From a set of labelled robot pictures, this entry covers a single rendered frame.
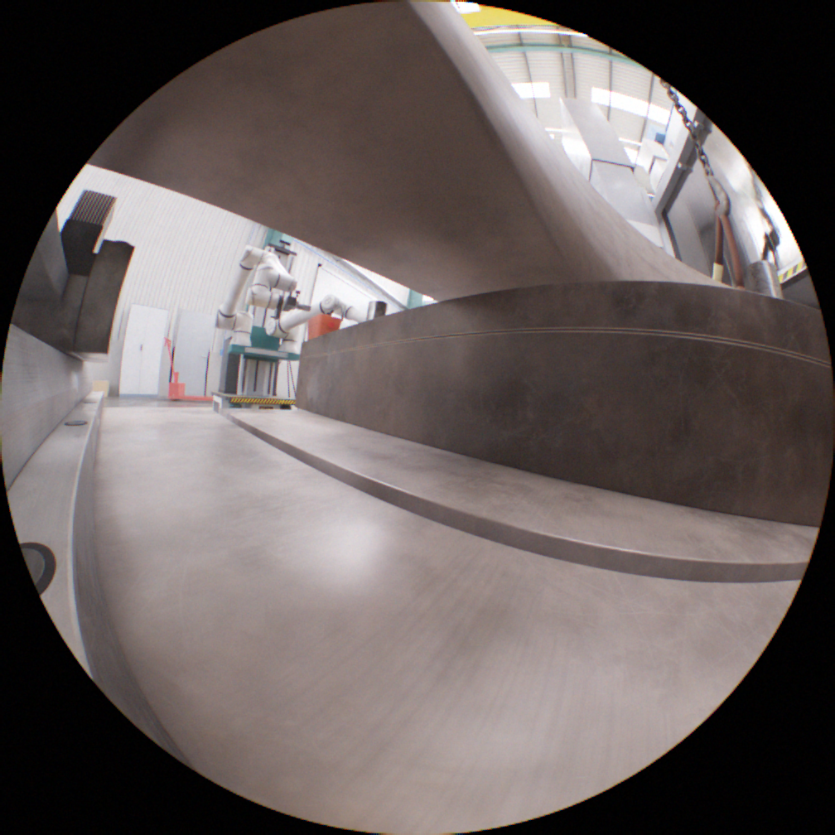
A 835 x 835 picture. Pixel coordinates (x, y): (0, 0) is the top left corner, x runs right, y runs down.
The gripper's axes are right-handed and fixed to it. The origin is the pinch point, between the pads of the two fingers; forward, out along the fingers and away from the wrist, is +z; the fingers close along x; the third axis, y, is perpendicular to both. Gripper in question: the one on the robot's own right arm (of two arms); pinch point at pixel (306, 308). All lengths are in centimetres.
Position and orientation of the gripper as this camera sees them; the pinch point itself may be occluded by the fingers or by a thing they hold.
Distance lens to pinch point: 147.7
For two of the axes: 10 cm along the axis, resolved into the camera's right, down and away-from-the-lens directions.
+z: 7.1, 0.2, 7.1
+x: -7.0, -1.2, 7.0
